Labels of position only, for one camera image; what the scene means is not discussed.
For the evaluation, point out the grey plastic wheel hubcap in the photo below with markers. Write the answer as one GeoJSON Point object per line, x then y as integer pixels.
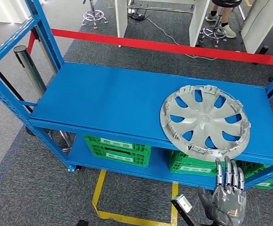
{"type": "Point", "coordinates": [204, 120]}

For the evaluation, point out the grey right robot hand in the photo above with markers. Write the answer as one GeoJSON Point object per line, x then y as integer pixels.
{"type": "Point", "coordinates": [231, 202]}

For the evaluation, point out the black seat swivel stool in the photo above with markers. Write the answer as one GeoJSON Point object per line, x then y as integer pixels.
{"type": "Point", "coordinates": [214, 31]}

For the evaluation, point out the white partition panel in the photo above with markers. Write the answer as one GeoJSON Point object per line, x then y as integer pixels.
{"type": "Point", "coordinates": [256, 25]}

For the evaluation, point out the person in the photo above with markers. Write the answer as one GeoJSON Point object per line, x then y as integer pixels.
{"type": "Point", "coordinates": [229, 31]}

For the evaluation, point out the red barrier belt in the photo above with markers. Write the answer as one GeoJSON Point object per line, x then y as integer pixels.
{"type": "Point", "coordinates": [150, 45]}

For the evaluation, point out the blue metal shelf rack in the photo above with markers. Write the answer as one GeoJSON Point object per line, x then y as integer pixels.
{"type": "Point", "coordinates": [103, 93]}

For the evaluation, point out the chrome base swivel stool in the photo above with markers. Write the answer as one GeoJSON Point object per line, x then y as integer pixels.
{"type": "Point", "coordinates": [93, 16]}

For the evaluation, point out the black power strip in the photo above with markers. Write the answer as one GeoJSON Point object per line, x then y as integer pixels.
{"type": "Point", "coordinates": [136, 15]}

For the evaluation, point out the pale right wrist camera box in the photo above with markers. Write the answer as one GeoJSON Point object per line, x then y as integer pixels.
{"type": "Point", "coordinates": [182, 203]}

